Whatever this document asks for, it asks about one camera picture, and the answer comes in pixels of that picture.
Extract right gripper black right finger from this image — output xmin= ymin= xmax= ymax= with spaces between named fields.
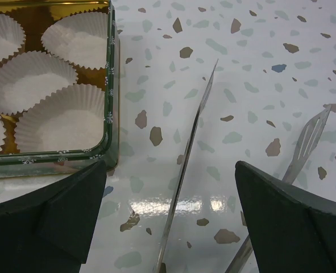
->
xmin=235 ymin=161 xmax=336 ymax=272

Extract steel serving tongs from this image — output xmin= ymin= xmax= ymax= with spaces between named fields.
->
xmin=152 ymin=71 xmax=332 ymax=272

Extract white paper cup top-right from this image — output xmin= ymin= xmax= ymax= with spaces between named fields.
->
xmin=41 ymin=11 xmax=108 ymax=70

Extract white paper cup centre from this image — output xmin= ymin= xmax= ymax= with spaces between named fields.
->
xmin=0 ymin=51 xmax=78 ymax=115

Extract white paper cup bottom-right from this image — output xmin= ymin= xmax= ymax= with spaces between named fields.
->
xmin=15 ymin=84 xmax=105 ymax=153

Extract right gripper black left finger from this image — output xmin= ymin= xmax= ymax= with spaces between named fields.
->
xmin=0 ymin=160 xmax=106 ymax=272

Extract white paper cup top-left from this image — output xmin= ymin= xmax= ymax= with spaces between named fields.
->
xmin=0 ymin=14 xmax=26 ymax=65

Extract green cookie tin box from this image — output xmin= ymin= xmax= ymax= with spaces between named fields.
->
xmin=0 ymin=1 xmax=119 ymax=178

